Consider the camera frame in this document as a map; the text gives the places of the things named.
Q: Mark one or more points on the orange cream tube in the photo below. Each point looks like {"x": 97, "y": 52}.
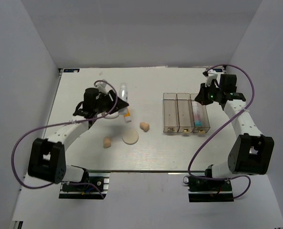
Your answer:
{"x": 127, "y": 115}

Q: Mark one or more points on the white oval compact bottle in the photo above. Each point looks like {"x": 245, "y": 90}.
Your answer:
{"x": 112, "y": 116}

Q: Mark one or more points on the clear organizer bin right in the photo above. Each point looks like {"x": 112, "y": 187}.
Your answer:
{"x": 205, "y": 120}

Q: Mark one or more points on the beige makeup sponge right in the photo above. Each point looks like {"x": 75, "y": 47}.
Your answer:
{"x": 144, "y": 126}

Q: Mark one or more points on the round beige powder puff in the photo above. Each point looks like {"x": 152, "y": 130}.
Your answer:
{"x": 130, "y": 136}

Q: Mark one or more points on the clear organizer bin middle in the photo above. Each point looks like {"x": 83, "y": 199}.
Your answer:
{"x": 186, "y": 122}

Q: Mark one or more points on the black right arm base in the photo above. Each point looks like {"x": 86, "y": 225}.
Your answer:
{"x": 206, "y": 191}

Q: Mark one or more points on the clear organizer bin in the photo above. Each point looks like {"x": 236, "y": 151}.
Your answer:
{"x": 170, "y": 113}
{"x": 186, "y": 122}
{"x": 205, "y": 120}

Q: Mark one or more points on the pink teal gradient spray bottle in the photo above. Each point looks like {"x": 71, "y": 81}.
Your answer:
{"x": 196, "y": 108}

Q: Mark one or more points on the beige makeup sponge left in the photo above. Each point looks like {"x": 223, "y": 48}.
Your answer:
{"x": 106, "y": 142}

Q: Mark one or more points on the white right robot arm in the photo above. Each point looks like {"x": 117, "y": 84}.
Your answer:
{"x": 252, "y": 150}

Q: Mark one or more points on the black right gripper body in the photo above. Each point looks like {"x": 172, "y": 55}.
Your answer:
{"x": 212, "y": 92}

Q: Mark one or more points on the clear organizer bin left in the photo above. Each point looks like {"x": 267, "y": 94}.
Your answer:
{"x": 170, "y": 113}

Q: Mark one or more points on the white spray bottle clear cap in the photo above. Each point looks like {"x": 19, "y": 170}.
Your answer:
{"x": 123, "y": 94}

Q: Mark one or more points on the beige makeup sponge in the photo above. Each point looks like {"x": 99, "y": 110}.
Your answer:
{"x": 106, "y": 142}
{"x": 144, "y": 126}

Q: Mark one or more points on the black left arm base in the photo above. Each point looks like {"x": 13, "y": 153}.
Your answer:
{"x": 81, "y": 183}

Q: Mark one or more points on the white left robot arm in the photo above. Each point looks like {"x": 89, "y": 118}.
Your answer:
{"x": 47, "y": 159}

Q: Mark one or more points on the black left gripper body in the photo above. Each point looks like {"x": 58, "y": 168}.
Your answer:
{"x": 100, "y": 106}

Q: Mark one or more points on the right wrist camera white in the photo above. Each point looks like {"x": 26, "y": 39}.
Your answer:
{"x": 210, "y": 76}

